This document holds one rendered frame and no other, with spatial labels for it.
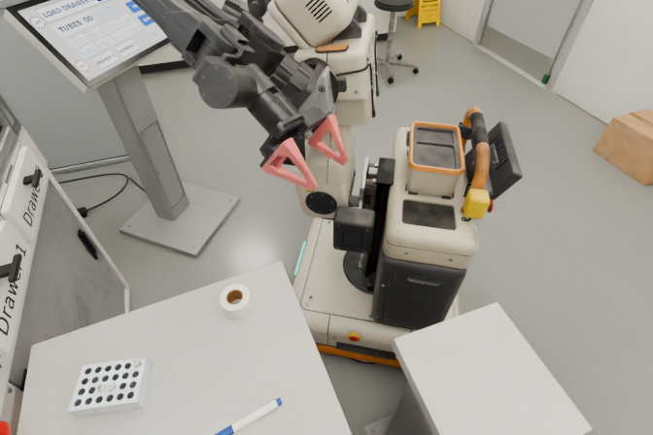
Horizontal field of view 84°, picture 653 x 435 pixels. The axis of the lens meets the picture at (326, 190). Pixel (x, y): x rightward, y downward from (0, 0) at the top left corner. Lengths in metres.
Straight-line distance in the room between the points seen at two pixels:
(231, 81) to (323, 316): 1.09
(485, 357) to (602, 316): 1.29
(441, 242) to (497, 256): 1.13
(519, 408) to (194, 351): 0.68
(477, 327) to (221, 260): 1.38
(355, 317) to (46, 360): 0.92
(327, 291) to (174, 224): 1.05
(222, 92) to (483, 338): 0.75
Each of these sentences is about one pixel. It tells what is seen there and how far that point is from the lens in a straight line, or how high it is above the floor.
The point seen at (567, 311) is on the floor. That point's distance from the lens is 2.09.
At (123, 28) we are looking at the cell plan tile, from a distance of 1.71.
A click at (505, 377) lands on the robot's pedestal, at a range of 0.92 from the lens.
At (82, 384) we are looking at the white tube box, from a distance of 0.93.
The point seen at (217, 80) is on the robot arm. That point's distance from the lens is 0.50.
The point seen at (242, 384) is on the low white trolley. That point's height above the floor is 0.76.
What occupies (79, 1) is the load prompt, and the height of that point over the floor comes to 1.16.
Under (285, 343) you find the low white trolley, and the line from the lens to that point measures 0.87.
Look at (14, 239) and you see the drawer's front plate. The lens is 1.13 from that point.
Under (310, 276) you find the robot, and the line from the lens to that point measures 1.53.
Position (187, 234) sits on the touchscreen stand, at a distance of 2.11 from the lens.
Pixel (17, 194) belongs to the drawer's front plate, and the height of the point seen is 0.92.
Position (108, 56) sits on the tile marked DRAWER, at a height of 1.01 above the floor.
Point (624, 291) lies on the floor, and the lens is 2.32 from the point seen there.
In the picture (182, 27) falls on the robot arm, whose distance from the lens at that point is 0.63.
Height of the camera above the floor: 1.56
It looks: 43 degrees down
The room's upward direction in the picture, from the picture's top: straight up
